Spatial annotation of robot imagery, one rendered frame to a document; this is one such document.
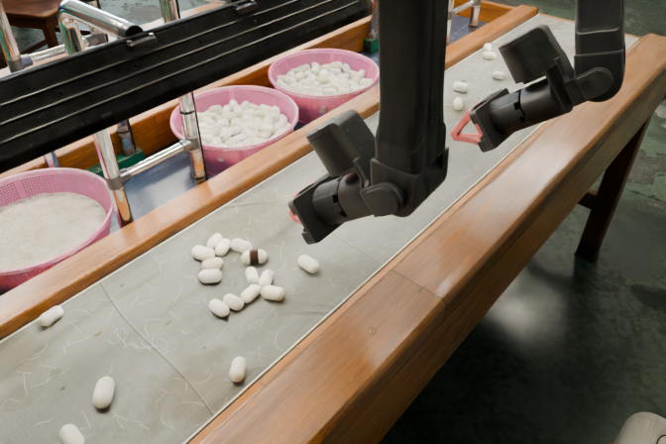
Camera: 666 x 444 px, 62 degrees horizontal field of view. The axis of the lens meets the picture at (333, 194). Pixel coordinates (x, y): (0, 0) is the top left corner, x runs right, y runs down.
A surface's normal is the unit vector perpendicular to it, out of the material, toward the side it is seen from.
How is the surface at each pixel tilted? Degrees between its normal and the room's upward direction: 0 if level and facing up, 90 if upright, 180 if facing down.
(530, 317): 0
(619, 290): 0
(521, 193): 0
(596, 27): 67
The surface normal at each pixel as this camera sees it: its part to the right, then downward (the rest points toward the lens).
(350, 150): -0.64, 0.53
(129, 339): 0.00, -0.79
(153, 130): 0.76, 0.40
